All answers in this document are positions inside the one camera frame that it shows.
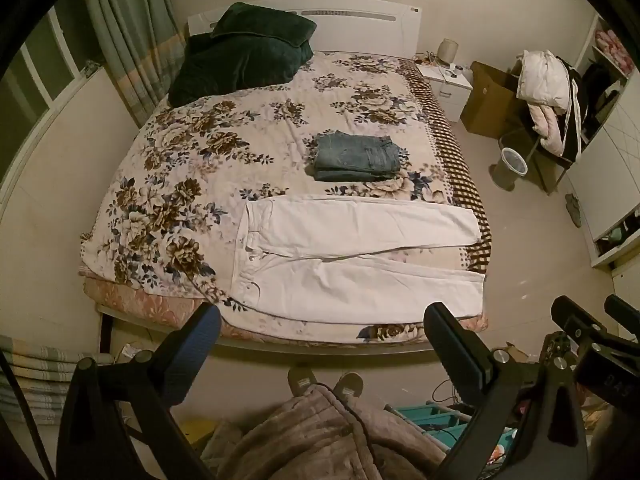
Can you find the white wardrobe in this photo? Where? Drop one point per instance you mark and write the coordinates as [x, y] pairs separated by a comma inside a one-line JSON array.
[[605, 180]]

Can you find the white waste bin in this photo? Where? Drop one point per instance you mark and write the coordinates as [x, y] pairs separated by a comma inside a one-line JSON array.
[[511, 168]]

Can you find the white pants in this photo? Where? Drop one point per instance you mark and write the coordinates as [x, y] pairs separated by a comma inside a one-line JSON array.
[[322, 259]]

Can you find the teal plastic rack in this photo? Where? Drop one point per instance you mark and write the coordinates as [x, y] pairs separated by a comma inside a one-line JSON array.
[[443, 425]]

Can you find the black garment on chair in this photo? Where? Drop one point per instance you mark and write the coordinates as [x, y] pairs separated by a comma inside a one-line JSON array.
[[571, 132]]

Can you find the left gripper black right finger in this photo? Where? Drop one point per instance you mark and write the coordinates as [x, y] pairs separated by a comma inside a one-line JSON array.
[[550, 441]]

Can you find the window frame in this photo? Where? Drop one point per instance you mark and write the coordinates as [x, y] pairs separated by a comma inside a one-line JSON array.
[[55, 61]]

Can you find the white nightstand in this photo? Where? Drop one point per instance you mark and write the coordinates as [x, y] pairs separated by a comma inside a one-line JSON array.
[[452, 90]]

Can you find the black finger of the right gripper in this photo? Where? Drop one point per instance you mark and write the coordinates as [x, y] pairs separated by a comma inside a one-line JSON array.
[[578, 324], [622, 312]]

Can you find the grey quilted trousers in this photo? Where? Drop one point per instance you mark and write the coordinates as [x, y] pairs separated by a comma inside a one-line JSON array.
[[319, 436]]

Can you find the pink bedding in wardrobe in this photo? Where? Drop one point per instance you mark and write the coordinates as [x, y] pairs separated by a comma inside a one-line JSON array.
[[608, 42]]

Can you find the folded blue jeans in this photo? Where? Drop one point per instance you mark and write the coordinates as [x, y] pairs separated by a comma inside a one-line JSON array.
[[343, 157]]

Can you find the grey slipper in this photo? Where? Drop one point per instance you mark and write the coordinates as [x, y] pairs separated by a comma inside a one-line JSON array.
[[349, 384], [300, 378]]

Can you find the white jacket on chair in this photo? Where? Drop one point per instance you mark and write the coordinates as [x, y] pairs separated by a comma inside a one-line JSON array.
[[543, 80]]

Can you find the dark green blanket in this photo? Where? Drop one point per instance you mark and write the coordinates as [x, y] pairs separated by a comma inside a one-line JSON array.
[[249, 47]]

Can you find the floral bed blanket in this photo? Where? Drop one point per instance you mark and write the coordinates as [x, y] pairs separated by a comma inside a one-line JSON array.
[[169, 220]]

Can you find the pink garment on chair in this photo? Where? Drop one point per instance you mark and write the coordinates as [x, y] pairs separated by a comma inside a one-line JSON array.
[[547, 127]]

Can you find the brown cardboard box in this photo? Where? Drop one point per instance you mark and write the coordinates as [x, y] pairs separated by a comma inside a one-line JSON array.
[[492, 108]]

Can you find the left grey slipper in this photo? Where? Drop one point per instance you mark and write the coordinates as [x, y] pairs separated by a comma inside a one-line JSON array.
[[300, 378]]

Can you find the white headboard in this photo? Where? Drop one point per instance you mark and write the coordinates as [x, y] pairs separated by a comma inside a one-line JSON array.
[[358, 26]]

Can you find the green curtain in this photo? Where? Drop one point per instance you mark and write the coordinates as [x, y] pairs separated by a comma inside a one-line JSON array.
[[142, 46]]

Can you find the right grey slipper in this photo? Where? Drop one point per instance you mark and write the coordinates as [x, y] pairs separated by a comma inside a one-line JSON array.
[[349, 384]]

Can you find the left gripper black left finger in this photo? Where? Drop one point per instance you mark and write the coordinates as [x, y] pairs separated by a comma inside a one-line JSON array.
[[111, 407]]

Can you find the white table lamp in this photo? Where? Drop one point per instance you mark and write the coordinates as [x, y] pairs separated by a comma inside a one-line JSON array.
[[447, 51]]

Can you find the wooden chair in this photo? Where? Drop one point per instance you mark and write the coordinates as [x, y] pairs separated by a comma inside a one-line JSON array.
[[546, 169]]

